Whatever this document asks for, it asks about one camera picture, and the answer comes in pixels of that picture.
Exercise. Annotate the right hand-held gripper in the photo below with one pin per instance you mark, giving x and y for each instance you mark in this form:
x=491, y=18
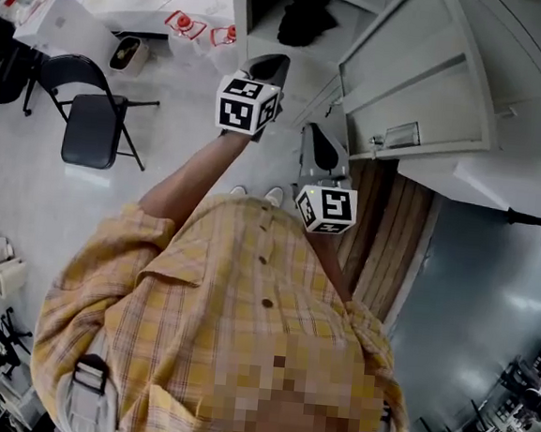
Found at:
x=332, y=206

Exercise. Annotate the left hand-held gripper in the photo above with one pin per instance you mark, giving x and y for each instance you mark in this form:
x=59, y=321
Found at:
x=235, y=108

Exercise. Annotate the black umbrella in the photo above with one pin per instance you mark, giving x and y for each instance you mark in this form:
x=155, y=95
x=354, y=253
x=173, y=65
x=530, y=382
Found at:
x=306, y=20

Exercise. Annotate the grey metal locker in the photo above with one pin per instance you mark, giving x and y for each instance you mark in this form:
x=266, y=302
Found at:
x=524, y=54

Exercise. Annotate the person's left forearm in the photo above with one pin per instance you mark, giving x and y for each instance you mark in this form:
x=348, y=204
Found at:
x=188, y=184

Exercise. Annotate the person's right forearm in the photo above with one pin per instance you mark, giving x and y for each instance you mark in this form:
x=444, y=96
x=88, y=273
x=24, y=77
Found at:
x=332, y=267

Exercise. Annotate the grey open locker door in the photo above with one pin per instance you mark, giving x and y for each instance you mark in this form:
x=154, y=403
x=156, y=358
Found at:
x=418, y=82

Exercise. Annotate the clear red-capped water bottle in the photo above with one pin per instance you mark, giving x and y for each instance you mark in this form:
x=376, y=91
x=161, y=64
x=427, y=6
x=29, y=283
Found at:
x=183, y=33
x=224, y=42

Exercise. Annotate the person's right white shoe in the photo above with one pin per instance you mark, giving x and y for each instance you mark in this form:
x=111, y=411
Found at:
x=274, y=195

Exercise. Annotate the person's white shoe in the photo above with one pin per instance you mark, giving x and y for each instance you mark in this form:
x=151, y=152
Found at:
x=274, y=195
x=238, y=191

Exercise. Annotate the person's left white shoe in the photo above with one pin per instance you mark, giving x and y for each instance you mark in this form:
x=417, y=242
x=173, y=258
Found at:
x=238, y=191

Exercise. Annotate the brown wooden slatted bench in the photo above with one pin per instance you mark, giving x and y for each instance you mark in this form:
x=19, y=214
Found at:
x=391, y=235

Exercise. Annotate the white trash bin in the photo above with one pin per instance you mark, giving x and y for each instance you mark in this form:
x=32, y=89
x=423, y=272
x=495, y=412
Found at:
x=133, y=59

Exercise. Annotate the white cabinet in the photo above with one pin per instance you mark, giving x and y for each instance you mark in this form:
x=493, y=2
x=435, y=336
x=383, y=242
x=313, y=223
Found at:
x=489, y=187

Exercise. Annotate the black folding chair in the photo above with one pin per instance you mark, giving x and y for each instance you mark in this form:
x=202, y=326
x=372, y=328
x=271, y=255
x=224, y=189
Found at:
x=92, y=131

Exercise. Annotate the white cardboard box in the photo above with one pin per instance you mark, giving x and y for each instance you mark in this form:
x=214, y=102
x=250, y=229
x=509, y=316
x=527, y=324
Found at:
x=66, y=25

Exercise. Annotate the yellow plaid shirt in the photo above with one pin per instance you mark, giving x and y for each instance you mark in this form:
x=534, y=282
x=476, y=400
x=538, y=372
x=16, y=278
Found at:
x=173, y=305

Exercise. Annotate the black office chair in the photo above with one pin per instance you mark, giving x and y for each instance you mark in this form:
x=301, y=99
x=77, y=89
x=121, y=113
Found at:
x=5, y=69

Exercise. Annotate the beige plastic box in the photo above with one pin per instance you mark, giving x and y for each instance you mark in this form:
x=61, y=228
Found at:
x=4, y=276

